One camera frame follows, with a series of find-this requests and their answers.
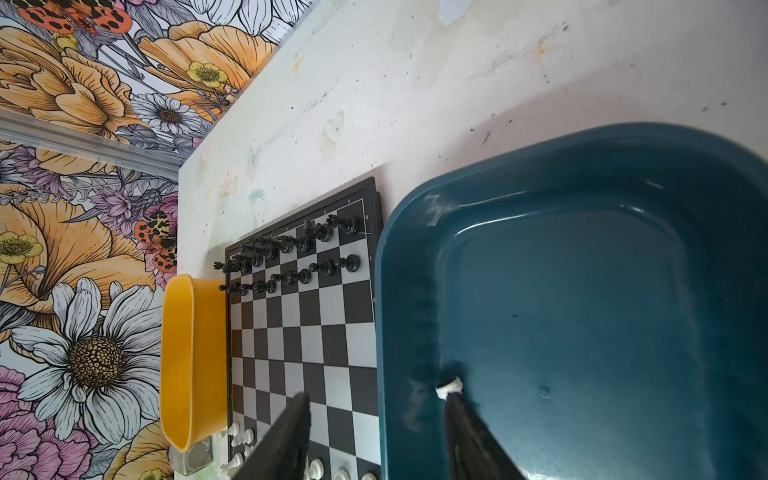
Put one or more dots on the teal plastic tray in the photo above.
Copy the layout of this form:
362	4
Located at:
603	298

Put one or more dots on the black white chessboard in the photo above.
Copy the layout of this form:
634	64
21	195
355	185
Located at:
300	314

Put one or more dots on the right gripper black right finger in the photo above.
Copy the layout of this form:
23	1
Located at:
473	452

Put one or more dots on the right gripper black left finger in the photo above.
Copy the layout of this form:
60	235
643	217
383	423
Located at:
282	452

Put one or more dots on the yellow plastic tray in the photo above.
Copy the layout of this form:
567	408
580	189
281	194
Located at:
193	373

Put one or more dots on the white chess piece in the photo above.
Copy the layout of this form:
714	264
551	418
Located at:
450	386

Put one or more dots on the grey metal small box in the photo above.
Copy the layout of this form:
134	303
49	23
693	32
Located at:
196	458

